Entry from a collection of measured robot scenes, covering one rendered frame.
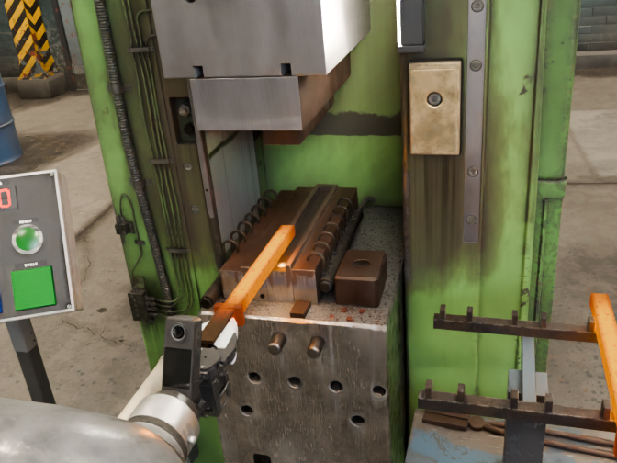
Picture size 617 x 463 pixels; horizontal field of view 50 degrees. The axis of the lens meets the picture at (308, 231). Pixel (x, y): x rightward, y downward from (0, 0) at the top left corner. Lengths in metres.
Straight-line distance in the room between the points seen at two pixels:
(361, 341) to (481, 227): 0.33
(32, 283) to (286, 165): 0.71
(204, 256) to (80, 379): 1.44
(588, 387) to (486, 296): 1.27
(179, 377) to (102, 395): 1.84
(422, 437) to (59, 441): 1.03
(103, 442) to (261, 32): 0.88
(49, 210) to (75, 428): 1.04
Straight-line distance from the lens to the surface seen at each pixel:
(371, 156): 1.66
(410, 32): 1.19
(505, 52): 1.23
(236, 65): 1.17
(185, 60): 1.20
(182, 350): 0.91
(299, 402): 1.39
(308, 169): 1.71
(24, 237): 1.38
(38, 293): 1.36
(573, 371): 2.69
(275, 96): 1.16
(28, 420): 0.35
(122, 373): 2.83
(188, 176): 1.44
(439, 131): 1.24
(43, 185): 1.38
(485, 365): 1.51
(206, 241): 1.50
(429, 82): 1.22
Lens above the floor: 1.61
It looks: 26 degrees down
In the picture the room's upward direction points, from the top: 5 degrees counter-clockwise
